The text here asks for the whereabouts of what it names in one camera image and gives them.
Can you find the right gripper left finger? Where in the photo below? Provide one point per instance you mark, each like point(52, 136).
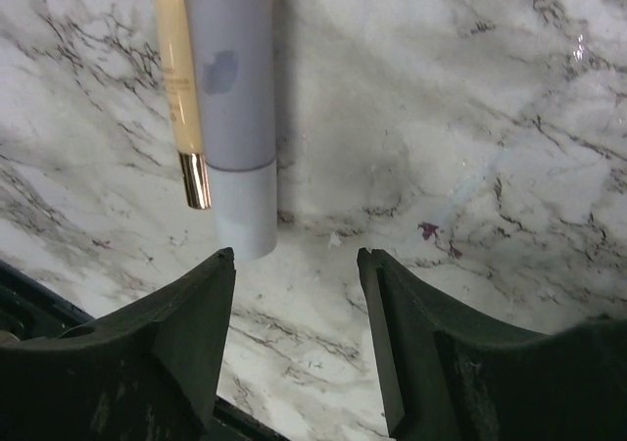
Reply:
point(147, 371)

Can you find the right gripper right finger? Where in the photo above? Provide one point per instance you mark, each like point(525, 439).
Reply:
point(449, 372)

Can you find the beige concealer tube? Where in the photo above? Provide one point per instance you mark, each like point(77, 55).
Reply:
point(178, 71)

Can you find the lavender small bottle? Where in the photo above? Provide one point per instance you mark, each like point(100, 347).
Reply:
point(232, 49)

